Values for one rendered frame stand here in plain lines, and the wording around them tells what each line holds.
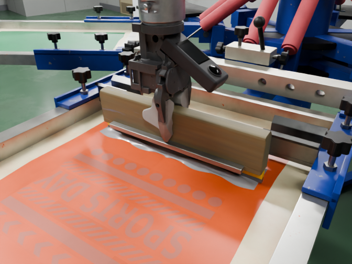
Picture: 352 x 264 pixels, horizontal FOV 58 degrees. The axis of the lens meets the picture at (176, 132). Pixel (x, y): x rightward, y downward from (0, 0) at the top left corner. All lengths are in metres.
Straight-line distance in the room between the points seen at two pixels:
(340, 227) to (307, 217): 1.53
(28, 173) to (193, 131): 0.31
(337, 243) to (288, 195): 1.36
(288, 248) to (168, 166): 0.27
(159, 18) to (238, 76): 0.39
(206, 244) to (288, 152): 0.23
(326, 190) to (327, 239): 1.40
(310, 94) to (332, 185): 0.33
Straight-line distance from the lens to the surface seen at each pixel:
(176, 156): 0.62
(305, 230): 0.46
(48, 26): 1.78
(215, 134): 0.55
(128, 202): 0.53
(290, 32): 1.06
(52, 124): 0.74
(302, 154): 0.59
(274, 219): 0.52
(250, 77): 0.84
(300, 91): 0.81
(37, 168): 0.65
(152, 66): 0.54
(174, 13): 0.52
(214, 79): 0.50
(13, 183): 0.63
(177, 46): 0.52
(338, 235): 1.96
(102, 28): 1.69
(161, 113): 0.55
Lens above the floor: 1.31
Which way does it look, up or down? 30 degrees down
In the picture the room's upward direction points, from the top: straight up
